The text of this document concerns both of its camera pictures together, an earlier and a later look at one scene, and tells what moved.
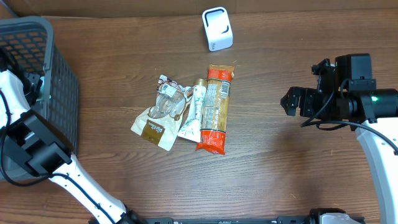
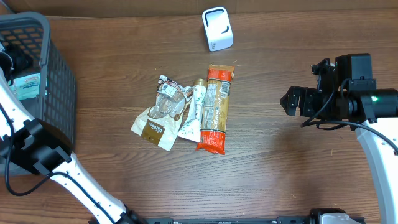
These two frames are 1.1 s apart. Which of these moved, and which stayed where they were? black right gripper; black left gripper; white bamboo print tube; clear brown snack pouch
Moved: black left gripper
Stayed: white bamboo print tube; clear brown snack pouch; black right gripper
